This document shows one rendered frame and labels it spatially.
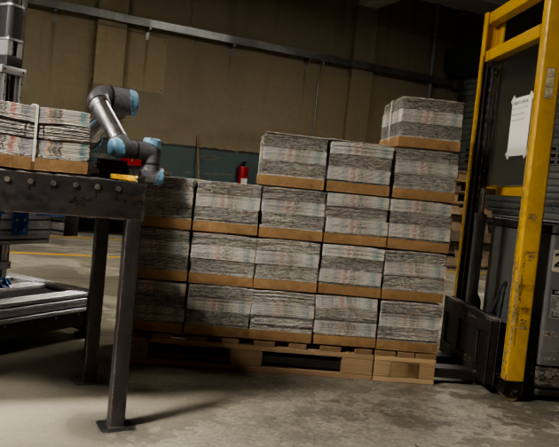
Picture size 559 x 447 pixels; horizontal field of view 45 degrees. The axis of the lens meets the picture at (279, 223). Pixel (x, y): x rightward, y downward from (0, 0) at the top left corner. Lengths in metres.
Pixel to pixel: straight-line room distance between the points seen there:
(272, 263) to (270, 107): 7.56
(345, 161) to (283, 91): 7.58
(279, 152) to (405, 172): 0.57
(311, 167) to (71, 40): 7.02
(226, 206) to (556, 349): 1.58
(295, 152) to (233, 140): 7.21
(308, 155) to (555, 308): 1.27
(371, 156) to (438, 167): 0.31
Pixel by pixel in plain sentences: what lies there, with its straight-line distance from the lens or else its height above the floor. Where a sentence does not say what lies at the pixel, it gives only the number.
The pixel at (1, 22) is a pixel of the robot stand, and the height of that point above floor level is 1.44.
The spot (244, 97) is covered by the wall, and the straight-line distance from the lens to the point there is 10.27.
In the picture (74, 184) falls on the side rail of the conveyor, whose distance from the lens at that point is 2.14.
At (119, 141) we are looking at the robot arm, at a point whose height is 0.95.
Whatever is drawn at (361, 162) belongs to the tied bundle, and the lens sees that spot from 3.02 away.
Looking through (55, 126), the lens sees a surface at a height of 0.97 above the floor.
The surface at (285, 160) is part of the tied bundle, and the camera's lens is 2.98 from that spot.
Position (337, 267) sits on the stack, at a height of 0.50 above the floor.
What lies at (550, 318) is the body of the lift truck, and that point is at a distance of 3.20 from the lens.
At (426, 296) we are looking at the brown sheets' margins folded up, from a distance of 3.13.
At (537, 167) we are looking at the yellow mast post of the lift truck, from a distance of 3.07.
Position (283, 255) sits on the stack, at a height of 0.53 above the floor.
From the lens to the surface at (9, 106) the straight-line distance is 2.52.
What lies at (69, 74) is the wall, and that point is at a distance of 9.63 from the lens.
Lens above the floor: 0.83
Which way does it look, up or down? 3 degrees down
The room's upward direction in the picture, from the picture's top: 6 degrees clockwise
